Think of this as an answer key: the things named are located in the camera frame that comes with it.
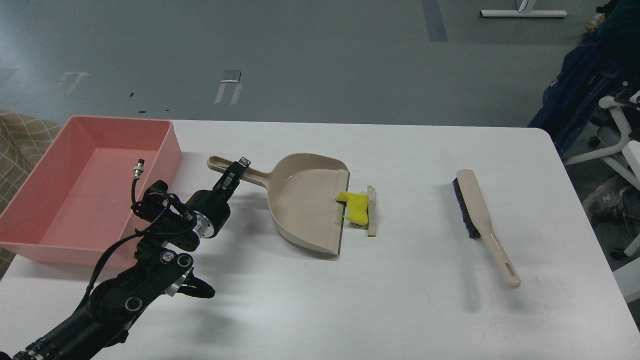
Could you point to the pink plastic bin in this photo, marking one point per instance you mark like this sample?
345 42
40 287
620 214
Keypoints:
77 200

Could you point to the beige hand brush black bristles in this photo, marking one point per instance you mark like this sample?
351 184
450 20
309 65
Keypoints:
478 223

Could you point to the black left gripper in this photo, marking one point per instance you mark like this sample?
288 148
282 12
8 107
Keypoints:
211 206

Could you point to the beige plastic dustpan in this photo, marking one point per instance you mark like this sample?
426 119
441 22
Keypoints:
301 191

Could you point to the beige checkered cloth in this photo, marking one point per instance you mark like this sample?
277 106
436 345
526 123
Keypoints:
23 142

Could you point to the seated person in teal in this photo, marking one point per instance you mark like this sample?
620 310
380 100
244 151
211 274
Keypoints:
596 68

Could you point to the white table leg base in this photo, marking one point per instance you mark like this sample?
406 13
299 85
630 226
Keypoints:
523 9

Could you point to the beige bread slice piece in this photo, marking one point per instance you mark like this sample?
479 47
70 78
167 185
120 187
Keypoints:
371 211

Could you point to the white office chair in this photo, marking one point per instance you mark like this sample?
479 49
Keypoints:
617 197

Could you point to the yellow green sponge piece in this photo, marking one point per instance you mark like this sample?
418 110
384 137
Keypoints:
357 205

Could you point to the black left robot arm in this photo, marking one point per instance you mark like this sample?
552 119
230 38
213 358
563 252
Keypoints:
163 266

